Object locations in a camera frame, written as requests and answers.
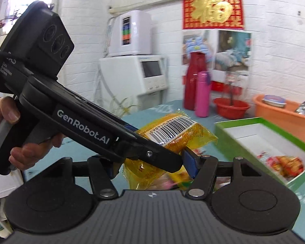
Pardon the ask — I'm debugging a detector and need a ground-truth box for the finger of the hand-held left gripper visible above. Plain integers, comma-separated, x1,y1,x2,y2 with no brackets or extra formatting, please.
113,137,184,174
117,117,146,140

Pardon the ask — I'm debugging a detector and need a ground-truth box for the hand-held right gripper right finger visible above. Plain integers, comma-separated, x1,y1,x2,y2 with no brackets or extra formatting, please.
182,147,264,199

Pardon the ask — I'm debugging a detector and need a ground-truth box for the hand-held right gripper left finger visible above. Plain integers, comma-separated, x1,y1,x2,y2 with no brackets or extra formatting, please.
44,156,123,200

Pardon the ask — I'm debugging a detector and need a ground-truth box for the large yellow snack packet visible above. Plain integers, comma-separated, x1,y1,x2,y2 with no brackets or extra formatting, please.
123,109,218,191

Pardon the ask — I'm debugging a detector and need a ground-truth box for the green cardboard box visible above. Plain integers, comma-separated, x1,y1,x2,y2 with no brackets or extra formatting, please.
215,117,305,186

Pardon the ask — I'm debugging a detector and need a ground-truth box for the person's left hand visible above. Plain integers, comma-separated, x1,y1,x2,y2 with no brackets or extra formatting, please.
0,96,64,171

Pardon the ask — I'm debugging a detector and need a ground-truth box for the teal tablecloth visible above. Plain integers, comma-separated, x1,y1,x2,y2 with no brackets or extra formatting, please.
20,99,305,237

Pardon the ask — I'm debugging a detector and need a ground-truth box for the white machine with screen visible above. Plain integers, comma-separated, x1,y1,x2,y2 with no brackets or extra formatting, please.
99,54,169,108

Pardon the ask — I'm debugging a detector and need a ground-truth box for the window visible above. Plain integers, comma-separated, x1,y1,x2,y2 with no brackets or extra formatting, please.
0,0,62,37

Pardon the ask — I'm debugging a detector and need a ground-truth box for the red plastic basin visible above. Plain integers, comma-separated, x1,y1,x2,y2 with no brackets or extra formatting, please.
213,97,251,120

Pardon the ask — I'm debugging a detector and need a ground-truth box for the pink bottle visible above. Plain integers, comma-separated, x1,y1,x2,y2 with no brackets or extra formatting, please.
195,71,211,118

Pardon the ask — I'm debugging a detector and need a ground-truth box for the red thermos flask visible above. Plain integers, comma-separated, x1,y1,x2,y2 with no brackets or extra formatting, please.
184,52,202,111

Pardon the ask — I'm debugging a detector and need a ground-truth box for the glass jar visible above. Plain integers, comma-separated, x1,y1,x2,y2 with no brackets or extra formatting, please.
223,71,245,102

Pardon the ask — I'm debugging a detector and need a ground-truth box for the white water purifier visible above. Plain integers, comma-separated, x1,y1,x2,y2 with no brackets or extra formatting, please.
108,10,153,57

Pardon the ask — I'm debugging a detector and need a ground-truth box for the pink orange snack packet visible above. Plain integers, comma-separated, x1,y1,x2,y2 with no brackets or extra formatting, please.
258,151,305,180

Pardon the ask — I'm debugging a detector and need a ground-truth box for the orange plastic basin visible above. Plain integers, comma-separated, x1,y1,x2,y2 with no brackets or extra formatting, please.
253,94,305,143

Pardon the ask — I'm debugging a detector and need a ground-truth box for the blue lid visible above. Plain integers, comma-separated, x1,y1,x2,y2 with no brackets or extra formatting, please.
263,95,287,108

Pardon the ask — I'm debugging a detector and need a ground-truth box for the bedding wall poster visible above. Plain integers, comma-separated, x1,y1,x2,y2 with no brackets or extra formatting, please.
182,29,217,66
216,30,253,72

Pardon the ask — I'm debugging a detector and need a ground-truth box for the red gold wall poster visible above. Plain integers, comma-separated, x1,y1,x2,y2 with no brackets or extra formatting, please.
181,0,245,30

